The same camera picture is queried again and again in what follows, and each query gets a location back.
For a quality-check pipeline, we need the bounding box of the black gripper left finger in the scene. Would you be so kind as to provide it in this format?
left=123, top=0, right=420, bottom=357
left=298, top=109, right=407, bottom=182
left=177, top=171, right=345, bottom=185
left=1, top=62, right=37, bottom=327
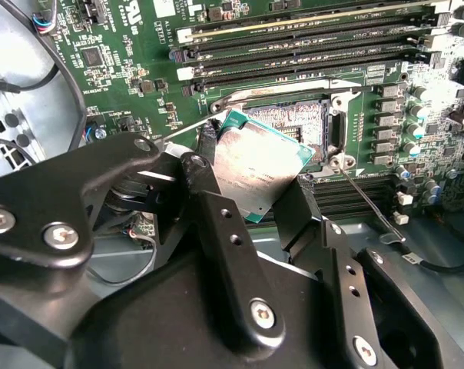
left=0, top=118, right=287, bottom=349

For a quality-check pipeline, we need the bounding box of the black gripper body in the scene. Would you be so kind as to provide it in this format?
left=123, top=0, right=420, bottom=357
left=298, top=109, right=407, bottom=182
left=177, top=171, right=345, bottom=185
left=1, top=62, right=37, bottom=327
left=0, top=251, right=348, bottom=369

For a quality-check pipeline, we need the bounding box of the silver green CPU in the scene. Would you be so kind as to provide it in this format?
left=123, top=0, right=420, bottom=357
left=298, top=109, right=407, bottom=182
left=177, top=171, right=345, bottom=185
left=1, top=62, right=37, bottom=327
left=214, top=108, right=317, bottom=224

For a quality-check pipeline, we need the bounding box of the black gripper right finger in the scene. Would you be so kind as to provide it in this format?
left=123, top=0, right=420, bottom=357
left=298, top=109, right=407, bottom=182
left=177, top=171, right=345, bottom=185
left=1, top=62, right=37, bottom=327
left=277, top=178, right=452, bottom=369

